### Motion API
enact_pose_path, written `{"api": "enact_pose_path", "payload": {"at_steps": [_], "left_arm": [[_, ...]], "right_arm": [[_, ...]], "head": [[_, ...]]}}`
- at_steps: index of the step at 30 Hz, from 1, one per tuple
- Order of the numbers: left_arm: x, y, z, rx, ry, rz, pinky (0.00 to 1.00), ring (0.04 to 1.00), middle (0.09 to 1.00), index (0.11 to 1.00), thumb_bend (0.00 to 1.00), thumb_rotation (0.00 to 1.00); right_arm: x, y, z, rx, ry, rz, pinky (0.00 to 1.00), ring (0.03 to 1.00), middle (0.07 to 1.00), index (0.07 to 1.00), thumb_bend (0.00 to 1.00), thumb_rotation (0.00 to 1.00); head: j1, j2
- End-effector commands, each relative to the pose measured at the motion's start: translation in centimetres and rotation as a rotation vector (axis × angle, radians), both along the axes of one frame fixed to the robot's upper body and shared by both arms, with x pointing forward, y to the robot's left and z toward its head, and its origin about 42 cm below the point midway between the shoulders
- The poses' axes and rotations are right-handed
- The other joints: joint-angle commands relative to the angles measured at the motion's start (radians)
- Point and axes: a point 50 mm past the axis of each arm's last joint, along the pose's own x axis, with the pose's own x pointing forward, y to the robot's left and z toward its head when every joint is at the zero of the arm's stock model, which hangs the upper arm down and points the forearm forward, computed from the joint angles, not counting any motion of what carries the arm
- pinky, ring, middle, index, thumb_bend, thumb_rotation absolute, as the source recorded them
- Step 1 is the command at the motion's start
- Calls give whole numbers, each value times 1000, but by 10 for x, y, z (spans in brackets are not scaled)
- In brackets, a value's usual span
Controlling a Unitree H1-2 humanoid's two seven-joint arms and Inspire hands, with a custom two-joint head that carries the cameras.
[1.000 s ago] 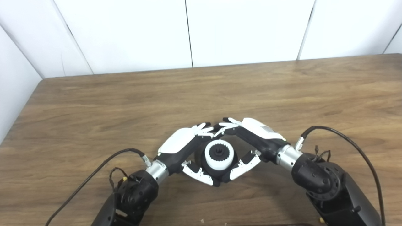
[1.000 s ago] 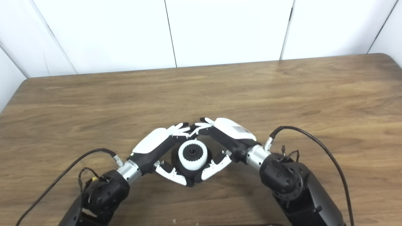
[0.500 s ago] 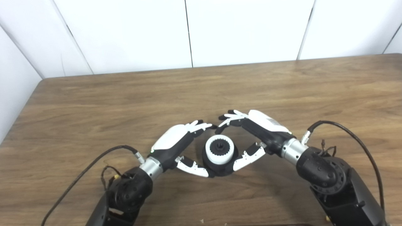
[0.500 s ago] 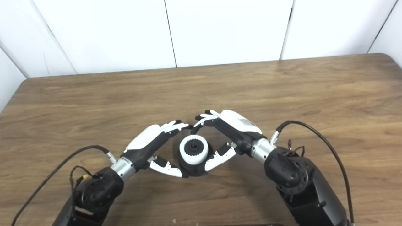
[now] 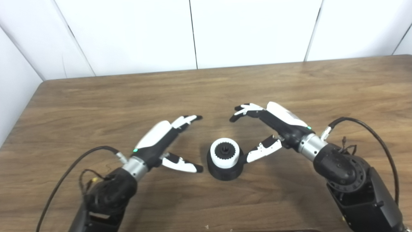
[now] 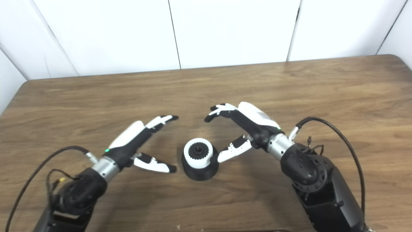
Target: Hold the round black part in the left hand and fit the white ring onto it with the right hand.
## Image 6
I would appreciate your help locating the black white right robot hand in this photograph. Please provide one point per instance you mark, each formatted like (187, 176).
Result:
(257, 125)

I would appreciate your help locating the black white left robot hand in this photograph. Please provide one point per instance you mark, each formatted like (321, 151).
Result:
(128, 143)

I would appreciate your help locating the round black geared part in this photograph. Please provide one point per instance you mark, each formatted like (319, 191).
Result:
(201, 174)

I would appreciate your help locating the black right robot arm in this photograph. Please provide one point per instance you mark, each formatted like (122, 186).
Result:
(322, 187)

